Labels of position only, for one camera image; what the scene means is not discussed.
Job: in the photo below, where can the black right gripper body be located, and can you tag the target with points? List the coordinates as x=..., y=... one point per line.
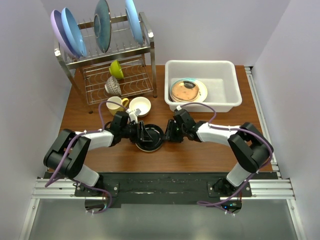
x=179, y=131

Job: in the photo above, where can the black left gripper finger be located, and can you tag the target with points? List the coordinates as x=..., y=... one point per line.
x=147, y=138
x=141, y=129

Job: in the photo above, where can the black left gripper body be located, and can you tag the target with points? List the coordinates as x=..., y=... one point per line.
x=130, y=132

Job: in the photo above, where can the black glossy plate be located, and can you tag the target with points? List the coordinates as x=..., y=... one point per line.
x=155, y=130

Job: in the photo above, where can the light blue bottom plate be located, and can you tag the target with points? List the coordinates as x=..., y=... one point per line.
x=188, y=90

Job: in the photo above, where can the light blue plate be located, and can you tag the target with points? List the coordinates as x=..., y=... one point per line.
x=133, y=19
x=188, y=90

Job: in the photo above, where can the cream plate with black patch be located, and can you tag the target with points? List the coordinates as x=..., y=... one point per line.
x=191, y=83

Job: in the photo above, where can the clear glass plate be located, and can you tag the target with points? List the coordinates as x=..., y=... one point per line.
x=185, y=92

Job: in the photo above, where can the white plastic bin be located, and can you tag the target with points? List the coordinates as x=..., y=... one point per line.
x=218, y=76

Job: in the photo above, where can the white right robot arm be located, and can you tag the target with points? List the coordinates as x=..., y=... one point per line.
x=250, y=148

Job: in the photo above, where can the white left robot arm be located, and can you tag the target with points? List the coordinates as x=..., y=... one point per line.
x=68, y=153

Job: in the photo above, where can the yellow mug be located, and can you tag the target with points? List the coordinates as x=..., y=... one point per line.
x=116, y=104

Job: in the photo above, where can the white bowl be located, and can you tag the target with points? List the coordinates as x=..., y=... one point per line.
x=141, y=103

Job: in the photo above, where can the patterned ceramic bowl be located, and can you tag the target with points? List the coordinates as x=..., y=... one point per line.
x=112, y=86

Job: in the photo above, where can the green bowl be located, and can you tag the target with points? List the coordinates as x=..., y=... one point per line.
x=116, y=70

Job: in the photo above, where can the steel dish rack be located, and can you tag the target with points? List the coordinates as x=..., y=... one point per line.
x=89, y=74

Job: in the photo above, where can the light blue plate in rack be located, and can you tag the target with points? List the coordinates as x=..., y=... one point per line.
x=133, y=19

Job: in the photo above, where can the dark teal plate in rack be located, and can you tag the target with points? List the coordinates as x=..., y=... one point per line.
x=102, y=25

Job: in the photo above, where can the lilac plate in rack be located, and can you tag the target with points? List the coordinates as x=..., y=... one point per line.
x=58, y=29

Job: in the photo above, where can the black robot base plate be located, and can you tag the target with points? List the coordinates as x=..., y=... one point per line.
x=174, y=188

